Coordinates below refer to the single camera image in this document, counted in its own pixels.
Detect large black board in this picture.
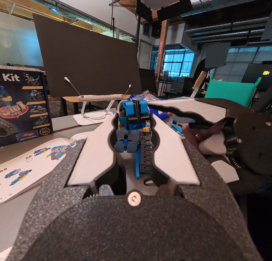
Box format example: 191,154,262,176
32,13,143,98

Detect wooden table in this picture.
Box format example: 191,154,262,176
61,95,90,117

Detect wooden pillar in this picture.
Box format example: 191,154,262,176
156,19,170,92

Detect pile of loose building bricks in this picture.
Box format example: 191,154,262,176
170,122,186,137

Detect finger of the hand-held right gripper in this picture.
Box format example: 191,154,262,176
147,98,227,130
211,160,240,184

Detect paned window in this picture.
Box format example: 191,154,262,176
162,53,195,77

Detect blue storage bin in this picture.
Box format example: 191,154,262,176
156,98,178,122

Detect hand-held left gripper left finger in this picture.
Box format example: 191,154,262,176
64,113,119,195

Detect white instruction booklet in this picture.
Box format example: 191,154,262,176
0,131,92,205

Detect white stand with wire rods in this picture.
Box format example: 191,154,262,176
64,76,132,126

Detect grey desk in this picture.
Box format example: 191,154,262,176
0,108,213,255

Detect blue grey building-block toy robot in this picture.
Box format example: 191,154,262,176
114,97,156,179

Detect clear plastic parts bags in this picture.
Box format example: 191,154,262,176
131,91,160,103

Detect tilted wooden board stand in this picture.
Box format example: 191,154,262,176
192,71,211,99

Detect black light stand pole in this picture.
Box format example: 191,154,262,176
134,16,141,72

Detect black partition board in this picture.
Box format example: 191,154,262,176
241,63,272,90

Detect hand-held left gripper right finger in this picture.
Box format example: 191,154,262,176
150,114,200,195

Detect person's right hand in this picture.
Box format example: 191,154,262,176
167,112,223,153

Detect green padded panel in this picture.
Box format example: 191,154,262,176
207,75,262,109

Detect small black board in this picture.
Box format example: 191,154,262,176
139,68,158,95

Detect dark blue robot kit box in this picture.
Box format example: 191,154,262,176
0,65,53,147

